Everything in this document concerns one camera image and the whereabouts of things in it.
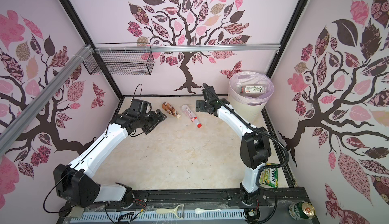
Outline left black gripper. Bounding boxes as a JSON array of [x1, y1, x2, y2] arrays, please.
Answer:
[[138, 109, 167, 135]]

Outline clear bottle red cap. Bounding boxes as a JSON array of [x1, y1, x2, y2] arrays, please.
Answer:
[[181, 105, 202, 128]]

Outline white red label bottle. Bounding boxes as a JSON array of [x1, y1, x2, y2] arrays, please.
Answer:
[[241, 85, 267, 95]]

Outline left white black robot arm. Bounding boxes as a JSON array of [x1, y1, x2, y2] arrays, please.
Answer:
[[53, 99, 167, 208]]

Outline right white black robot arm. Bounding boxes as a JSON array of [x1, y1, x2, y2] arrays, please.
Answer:
[[202, 83, 271, 205]]

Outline cream trash bin purple liner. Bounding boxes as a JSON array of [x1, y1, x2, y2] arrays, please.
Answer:
[[228, 71, 274, 123]]

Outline cream vegetable peeler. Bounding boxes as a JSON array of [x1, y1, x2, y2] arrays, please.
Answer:
[[156, 204, 185, 219]]

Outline green snack packet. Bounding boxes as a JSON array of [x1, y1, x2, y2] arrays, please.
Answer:
[[259, 168, 279, 189]]

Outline white plastic spoon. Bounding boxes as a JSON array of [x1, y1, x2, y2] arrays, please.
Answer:
[[194, 208, 221, 215]]

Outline green beverage can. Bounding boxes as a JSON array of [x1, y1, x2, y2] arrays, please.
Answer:
[[288, 201, 316, 221]]

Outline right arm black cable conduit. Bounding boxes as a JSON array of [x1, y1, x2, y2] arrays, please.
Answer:
[[203, 83, 290, 191]]

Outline aluminium frame bar back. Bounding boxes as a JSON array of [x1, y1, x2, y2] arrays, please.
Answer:
[[94, 44, 281, 53]]

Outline aluminium frame bar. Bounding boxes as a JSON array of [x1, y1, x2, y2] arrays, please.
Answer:
[[94, 44, 281, 53], [1, 45, 93, 156]]

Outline black wire wall basket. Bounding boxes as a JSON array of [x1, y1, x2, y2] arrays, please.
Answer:
[[83, 42, 155, 76]]

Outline white slotted cable duct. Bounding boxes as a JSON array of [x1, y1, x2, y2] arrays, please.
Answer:
[[64, 209, 245, 224]]

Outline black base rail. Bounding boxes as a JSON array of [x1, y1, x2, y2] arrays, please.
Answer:
[[65, 187, 311, 209]]

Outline aluminium frame bar left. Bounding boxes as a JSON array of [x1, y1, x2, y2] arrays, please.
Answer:
[[1, 45, 93, 156]]

